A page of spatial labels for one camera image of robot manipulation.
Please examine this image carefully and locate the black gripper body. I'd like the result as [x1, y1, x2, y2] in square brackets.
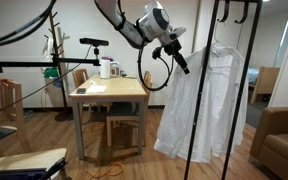
[163, 39, 186, 65]

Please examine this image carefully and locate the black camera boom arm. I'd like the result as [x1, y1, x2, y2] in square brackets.
[0, 46, 101, 75]

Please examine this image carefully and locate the thick black cable bundle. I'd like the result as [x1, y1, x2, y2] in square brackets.
[0, 0, 57, 50]

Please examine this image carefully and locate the black stereo camera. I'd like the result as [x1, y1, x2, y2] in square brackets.
[79, 37, 110, 48]

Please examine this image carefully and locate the white paper sheet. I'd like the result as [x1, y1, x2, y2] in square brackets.
[85, 84, 108, 95]

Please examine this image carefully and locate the light wooden dining table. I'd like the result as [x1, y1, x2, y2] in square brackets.
[68, 74, 148, 160]

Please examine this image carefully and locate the brown leather sofa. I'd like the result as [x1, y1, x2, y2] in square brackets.
[249, 106, 288, 180]

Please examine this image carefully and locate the wooden bed frame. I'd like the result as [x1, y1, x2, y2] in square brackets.
[249, 65, 281, 105]

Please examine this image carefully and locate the white shirt hanger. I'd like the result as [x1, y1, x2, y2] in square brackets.
[210, 19, 233, 54]

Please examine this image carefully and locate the dark blue black case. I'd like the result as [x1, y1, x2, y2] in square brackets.
[0, 158, 69, 180]

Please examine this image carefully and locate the white shirt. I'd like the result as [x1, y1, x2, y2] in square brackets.
[153, 43, 250, 164]

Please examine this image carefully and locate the clear plastic bag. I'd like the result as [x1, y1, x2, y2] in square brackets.
[42, 35, 54, 62]

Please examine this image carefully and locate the light blue bedding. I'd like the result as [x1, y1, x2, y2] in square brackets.
[247, 67, 260, 86]

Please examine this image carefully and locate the plain wooden dining chair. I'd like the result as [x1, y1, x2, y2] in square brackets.
[71, 68, 112, 116]

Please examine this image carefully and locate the light wooden desk top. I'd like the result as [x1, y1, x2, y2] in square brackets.
[0, 147, 68, 173]

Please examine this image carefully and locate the green bag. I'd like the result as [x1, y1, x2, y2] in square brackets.
[43, 67, 60, 80]

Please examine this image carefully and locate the wooden chair with dark cushion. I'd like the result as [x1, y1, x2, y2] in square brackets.
[105, 70, 154, 148]

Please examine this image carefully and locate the thin black camera cable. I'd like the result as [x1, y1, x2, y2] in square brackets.
[0, 46, 95, 120]

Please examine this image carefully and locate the black metal clothes rack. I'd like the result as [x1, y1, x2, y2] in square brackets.
[183, 0, 263, 180]

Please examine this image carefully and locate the orange extension cable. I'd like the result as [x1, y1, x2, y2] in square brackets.
[75, 121, 125, 180]

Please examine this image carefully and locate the blue hanging pouch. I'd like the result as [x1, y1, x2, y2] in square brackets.
[52, 77, 64, 89]

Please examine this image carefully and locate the wooden coat tree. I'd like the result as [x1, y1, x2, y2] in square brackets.
[43, 8, 74, 123]

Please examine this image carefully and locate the wooden slatted armchair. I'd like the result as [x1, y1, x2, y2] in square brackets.
[0, 79, 33, 158]

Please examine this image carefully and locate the white kettle jug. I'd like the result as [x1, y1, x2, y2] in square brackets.
[99, 59, 112, 80]

